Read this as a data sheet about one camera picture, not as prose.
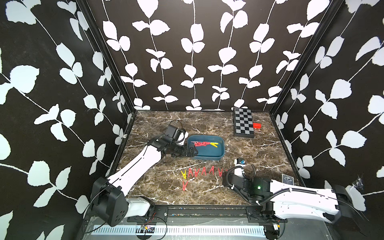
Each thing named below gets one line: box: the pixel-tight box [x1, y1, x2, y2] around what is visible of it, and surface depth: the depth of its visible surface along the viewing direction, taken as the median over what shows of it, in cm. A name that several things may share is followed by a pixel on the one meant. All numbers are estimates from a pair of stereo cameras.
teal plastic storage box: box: [187, 135, 225, 144], surface depth 103 cm
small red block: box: [252, 122, 262, 129], surface depth 113 cm
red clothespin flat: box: [191, 141, 211, 147], surface depth 103 cm
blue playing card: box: [280, 173, 294, 186], surface depth 87 cm
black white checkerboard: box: [233, 107, 255, 139], surface depth 113 cm
